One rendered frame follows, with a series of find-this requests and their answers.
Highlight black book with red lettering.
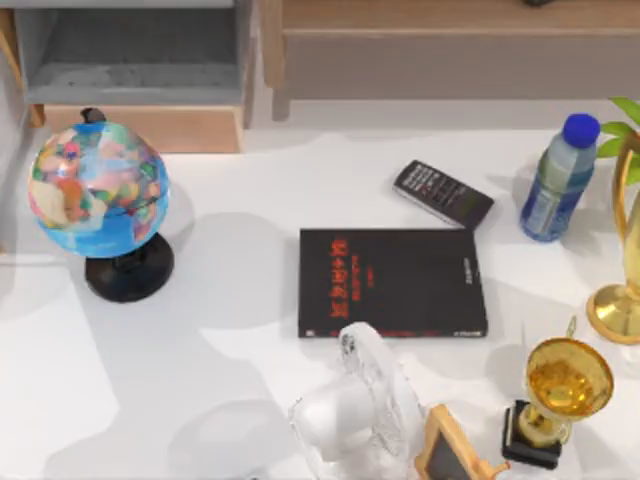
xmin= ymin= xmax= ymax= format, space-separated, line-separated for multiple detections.
xmin=298 ymin=228 xmax=490 ymax=340

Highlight black remote control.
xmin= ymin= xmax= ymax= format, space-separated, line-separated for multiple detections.
xmin=392 ymin=159 xmax=496 ymax=232

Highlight white desk fan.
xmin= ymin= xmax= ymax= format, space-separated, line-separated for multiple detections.
xmin=287 ymin=321 xmax=427 ymax=480

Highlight pale wooden drawer front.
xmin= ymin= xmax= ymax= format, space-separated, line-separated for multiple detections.
xmin=29 ymin=103 xmax=246 ymax=154

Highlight wooden cupboard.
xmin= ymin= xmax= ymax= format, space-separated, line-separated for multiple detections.
xmin=261 ymin=0 xmax=640 ymax=122

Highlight colourful globe on black stand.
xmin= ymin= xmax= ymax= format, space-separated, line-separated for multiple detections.
xmin=27 ymin=106 xmax=176 ymax=304

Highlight clear bottle with blue cap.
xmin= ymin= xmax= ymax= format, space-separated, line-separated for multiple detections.
xmin=519 ymin=113 xmax=602 ymax=243

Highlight wooden framed blackboard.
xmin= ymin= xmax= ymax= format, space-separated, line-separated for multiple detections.
xmin=414 ymin=403 xmax=512 ymax=480

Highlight grey cabinet with dark inside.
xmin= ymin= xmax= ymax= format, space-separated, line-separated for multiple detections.
xmin=13 ymin=0 xmax=254 ymax=108

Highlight gold cup trophy black base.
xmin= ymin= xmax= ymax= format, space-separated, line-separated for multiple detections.
xmin=501 ymin=315 xmax=615 ymax=471

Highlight tall gold trophy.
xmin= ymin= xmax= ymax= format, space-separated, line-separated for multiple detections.
xmin=586 ymin=130 xmax=640 ymax=345

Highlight green plant leaves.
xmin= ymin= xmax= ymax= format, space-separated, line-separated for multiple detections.
xmin=595 ymin=96 xmax=640 ymax=162

